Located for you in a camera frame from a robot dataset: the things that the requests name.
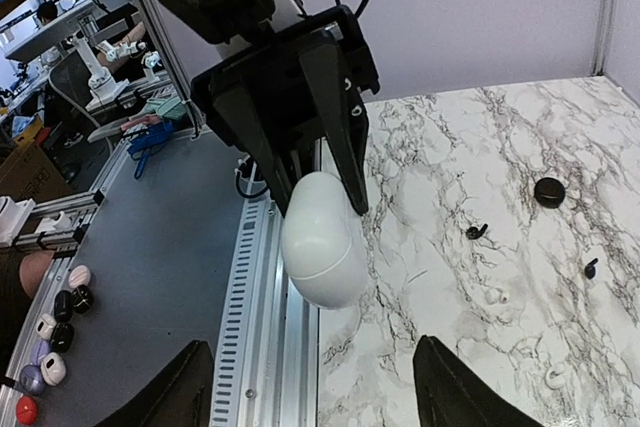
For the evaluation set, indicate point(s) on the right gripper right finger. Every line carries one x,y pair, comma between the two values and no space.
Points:
448,393

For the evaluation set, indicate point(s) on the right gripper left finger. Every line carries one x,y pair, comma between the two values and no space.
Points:
179,395

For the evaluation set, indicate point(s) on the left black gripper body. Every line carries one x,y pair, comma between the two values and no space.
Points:
275,80

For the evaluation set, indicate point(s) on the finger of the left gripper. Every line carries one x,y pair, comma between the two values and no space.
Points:
239,111
322,68

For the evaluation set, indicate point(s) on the white earbud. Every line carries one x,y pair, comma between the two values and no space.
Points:
496,295
557,376

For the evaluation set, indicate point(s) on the white earbud charging case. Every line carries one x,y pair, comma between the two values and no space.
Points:
322,244

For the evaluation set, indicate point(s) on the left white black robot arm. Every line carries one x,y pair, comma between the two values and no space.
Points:
298,162

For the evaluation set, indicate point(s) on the pink white earbud case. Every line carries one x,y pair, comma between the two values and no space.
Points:
53,369

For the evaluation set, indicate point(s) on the black earbud case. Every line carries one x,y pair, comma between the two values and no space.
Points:
67,304

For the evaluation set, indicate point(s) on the purple earbud case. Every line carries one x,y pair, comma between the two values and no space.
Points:
31,379

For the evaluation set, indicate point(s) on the red earbud case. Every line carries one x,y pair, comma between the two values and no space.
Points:
27,410

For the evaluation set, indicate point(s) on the black round charging case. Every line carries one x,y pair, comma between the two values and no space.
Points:
549,192

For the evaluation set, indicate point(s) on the blue plastic tool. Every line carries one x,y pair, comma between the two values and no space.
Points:
148,143

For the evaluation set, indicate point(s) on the small white background robot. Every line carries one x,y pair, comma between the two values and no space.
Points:
102,86

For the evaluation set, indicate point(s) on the black earbud upper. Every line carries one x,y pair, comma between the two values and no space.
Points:
474,233

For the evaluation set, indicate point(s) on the black earbud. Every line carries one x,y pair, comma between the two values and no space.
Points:
474,233
590,269

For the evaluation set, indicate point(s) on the black earbud lower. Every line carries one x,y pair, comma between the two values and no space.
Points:
590,269

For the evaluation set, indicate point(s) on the cardboard box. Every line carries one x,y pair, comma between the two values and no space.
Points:
28,173

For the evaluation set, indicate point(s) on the aluminium front rail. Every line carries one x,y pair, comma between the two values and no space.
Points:
266,362

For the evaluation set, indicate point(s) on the left corner aluminium post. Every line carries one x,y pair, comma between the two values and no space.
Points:
152,18

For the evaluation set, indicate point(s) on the corner aluminium post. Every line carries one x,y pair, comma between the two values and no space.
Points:
604,36
152,18

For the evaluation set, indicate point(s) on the right corner aluminium post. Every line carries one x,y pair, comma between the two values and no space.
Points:
604,36

